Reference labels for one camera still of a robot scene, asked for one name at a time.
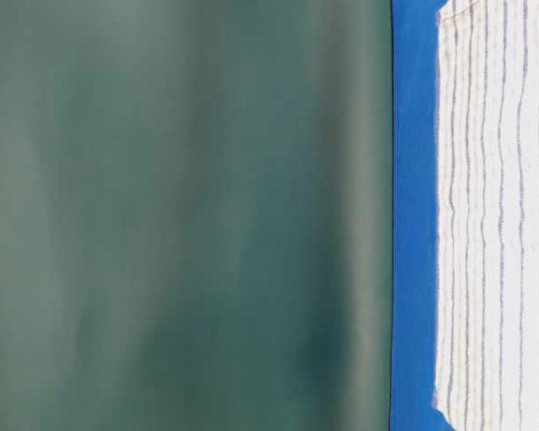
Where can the white blue striped towel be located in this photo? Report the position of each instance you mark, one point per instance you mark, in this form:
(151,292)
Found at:
(487,342)

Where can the green backdrop curtain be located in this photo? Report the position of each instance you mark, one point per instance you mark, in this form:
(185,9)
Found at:
(195,215)

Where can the blue table cloth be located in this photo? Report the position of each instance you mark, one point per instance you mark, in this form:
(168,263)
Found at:
(414,325)

